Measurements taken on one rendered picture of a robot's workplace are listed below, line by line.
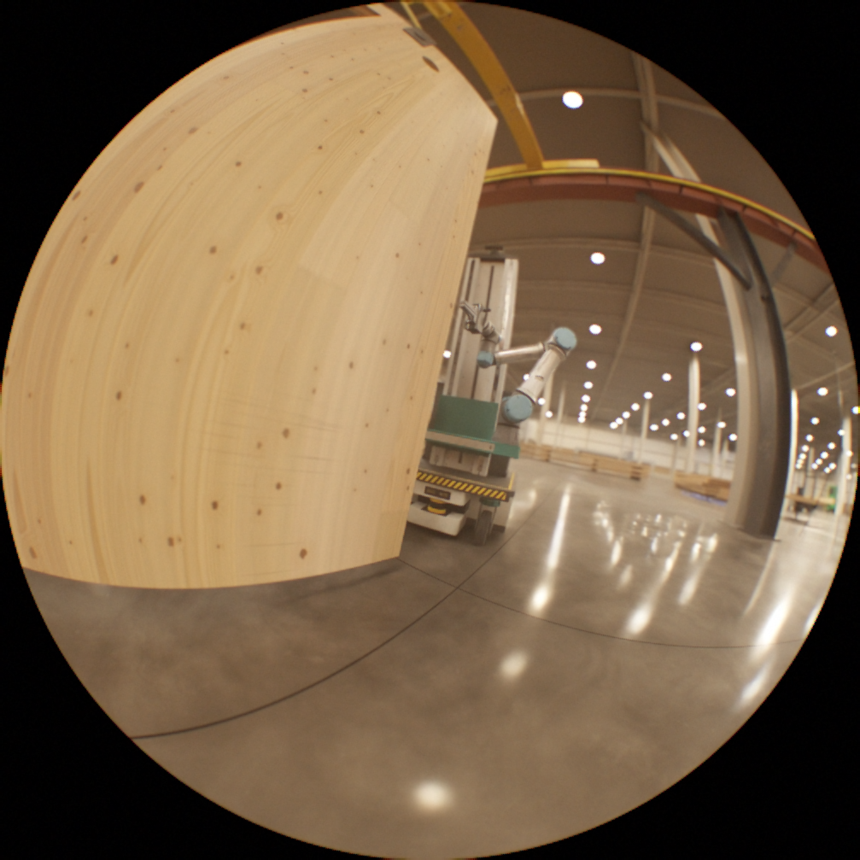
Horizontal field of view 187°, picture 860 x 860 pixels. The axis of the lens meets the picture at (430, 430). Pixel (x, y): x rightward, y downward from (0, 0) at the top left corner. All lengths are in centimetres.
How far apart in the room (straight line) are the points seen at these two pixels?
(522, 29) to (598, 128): 414
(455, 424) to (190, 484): 128
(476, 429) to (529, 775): 143
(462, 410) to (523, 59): 1025
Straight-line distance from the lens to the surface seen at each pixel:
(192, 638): 70
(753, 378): 532
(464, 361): 163
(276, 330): 56
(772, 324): 521
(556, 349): 129
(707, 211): 635
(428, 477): 123
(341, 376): 61
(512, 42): 1041
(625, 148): 1176
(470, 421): 146
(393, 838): 52
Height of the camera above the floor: 51
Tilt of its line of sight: level
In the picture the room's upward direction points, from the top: 11 degrees clockwise
